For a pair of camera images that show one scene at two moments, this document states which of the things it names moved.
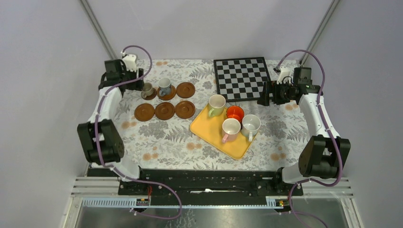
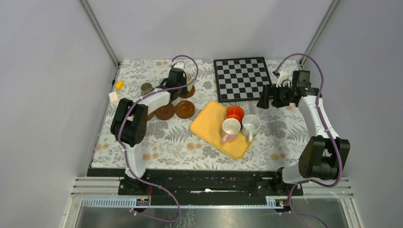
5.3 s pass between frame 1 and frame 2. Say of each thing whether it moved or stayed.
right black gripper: stayed
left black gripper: moved
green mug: moved
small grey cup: stayed
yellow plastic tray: stayed
